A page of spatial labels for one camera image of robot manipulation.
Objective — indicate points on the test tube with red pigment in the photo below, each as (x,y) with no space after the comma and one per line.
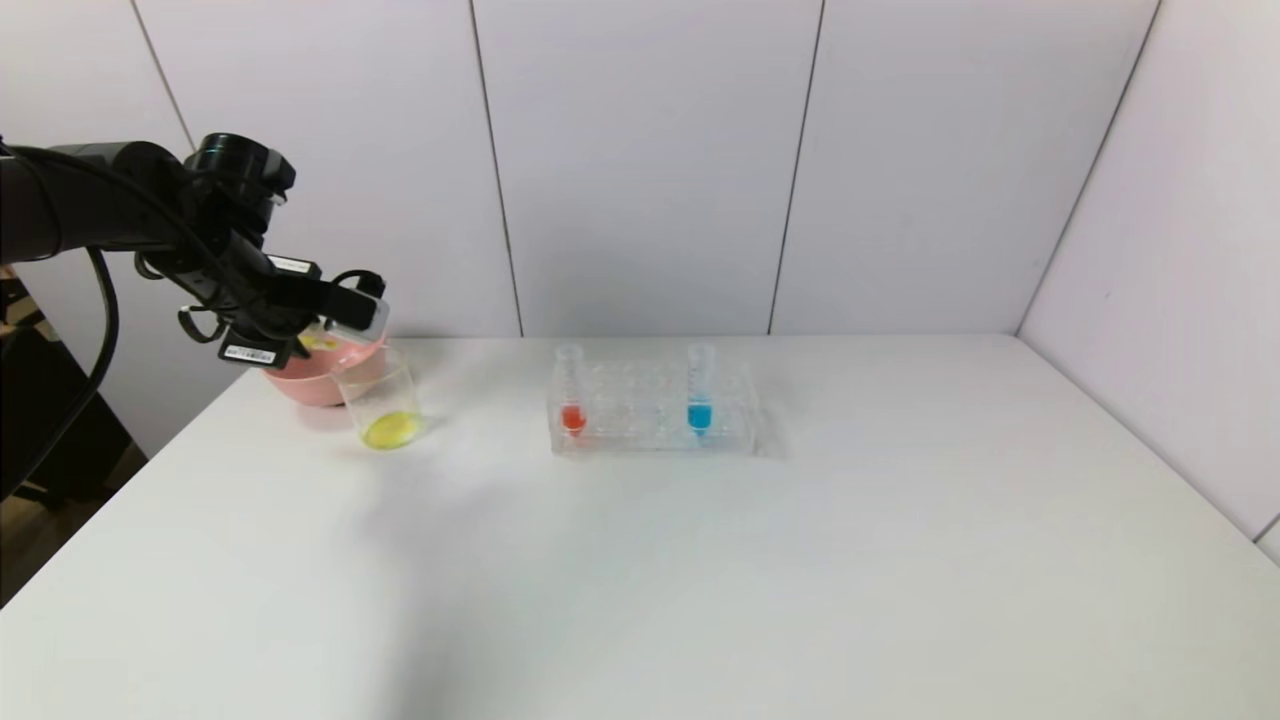
(573,417)

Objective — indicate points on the test tube with blue pigment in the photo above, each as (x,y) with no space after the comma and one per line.
(699,415)

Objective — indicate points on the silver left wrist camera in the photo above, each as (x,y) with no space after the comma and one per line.
(358,312)

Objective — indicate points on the clear acrylic test tube rack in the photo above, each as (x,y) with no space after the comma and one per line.
(640,435)

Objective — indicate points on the pink plastic bowl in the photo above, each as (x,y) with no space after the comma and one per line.
(300,385)

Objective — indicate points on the clear glass beaker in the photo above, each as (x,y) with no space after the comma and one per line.
(390,428)

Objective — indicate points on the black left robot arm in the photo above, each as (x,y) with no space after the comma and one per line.
(80,200)

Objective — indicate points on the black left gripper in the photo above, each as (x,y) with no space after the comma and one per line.
(250,352)

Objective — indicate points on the black background furniture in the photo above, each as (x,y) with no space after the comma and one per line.
(60,430)

